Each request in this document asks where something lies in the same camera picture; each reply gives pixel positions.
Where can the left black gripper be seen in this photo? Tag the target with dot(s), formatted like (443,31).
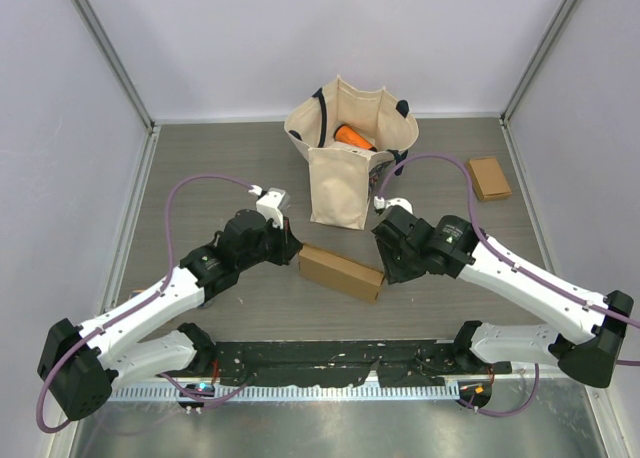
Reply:
(289,246)

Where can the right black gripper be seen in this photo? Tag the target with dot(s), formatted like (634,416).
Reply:
(393,273)

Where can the cardboard sheet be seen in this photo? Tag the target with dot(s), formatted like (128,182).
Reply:
(340,274)

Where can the brown cardboard box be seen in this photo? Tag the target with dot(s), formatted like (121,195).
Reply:
(488,179)

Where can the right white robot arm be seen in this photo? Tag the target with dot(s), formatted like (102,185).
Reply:
(581,332)

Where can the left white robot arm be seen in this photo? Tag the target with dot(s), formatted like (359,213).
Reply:
(82,365)

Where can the beige canvas tote bag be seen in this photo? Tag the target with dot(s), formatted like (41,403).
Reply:
(342,177)

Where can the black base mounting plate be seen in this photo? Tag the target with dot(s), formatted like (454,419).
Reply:
(336,364)

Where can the orange bottle in bag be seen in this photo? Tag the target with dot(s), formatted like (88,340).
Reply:
(349,136)

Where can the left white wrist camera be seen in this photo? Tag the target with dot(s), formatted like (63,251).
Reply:
(271,203)

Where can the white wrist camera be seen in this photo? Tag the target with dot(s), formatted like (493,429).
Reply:
(271,203)
(381,204)

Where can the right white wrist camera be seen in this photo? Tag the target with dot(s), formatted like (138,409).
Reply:
(381,204)

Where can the slotted cable duct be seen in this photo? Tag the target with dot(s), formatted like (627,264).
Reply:
(370,390)

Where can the left aluminium frame post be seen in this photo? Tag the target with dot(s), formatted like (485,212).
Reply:
(105,46)

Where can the aluminium frame post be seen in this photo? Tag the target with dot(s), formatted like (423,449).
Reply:
(105,46)
(548,41)

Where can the right aluminium frame post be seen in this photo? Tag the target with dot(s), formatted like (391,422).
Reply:
(548,41)

